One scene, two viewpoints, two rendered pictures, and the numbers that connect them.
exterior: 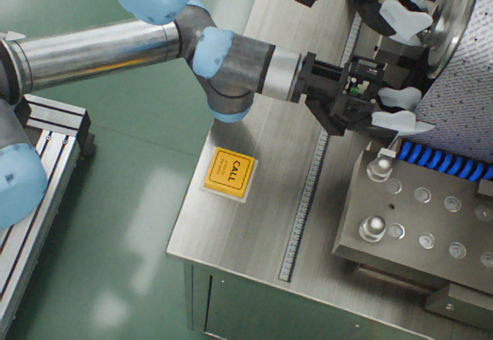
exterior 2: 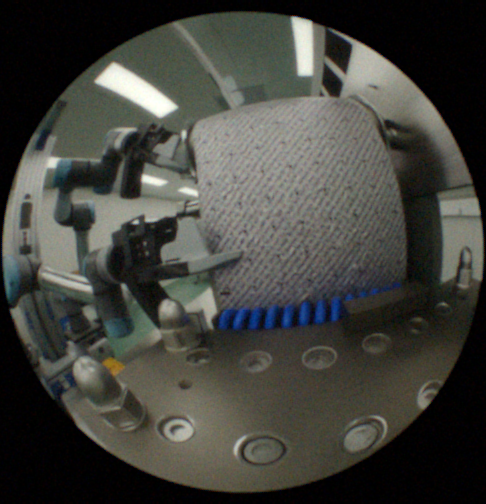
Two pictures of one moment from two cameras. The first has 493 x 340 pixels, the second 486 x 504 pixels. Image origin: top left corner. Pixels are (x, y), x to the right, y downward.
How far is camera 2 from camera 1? 98 cm
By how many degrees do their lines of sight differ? 62
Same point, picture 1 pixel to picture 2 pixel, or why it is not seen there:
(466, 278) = not seen: outside the picture
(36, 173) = (8, 264)
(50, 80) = (48, 279)
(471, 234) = (379, 384)
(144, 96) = not seen: hidden behind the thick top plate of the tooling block
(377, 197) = (163, 371)
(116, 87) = not seen: hidden behind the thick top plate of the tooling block
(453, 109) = (237, 197)
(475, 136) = (297, 243)
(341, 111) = (130, 254)
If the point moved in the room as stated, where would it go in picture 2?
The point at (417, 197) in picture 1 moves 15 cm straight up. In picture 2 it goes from (246, 368) to (203, 140)
